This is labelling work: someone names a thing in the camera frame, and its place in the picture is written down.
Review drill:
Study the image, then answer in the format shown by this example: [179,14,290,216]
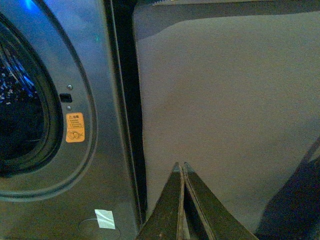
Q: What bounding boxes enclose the beige sofa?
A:
[133,0,320,232]

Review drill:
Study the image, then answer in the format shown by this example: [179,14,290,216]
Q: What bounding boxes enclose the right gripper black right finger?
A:
[183,162,257,240]

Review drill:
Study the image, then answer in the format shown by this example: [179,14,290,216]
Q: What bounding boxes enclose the grey front-load washing machine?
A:
[0,0,145,240]

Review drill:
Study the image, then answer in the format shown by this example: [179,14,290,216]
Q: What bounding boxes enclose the orange warning sticker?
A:
[65,112,85,143]

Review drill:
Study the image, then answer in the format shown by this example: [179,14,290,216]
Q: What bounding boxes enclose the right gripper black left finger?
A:
[136,162,185,240]

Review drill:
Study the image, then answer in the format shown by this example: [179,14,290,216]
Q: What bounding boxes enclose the white tape piece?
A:
[94,209,116,230]

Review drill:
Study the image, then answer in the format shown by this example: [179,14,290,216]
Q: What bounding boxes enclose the steel washer drum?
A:
[0,43,44,160]

